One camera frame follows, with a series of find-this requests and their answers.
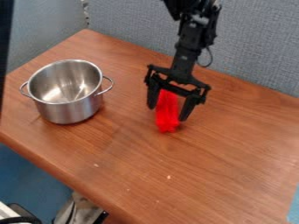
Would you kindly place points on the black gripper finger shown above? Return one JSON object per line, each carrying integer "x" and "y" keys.
{"x": 152, "y": 93}
{"x": 190, "y": 103}

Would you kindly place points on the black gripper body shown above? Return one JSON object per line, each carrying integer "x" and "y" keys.
{"x": 183, "y": 86}

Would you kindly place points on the red star-shaped block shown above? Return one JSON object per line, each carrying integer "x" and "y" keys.
{"x": 167, "y": 112}

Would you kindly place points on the stainless steel pot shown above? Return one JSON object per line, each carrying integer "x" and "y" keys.
{"x": 67, "y": 90}

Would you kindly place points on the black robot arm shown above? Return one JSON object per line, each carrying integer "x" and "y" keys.
{"x": 198, "y": 16}

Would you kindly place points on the metal table leg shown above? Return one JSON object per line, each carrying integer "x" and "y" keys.
{"x": 80, "y": 211}

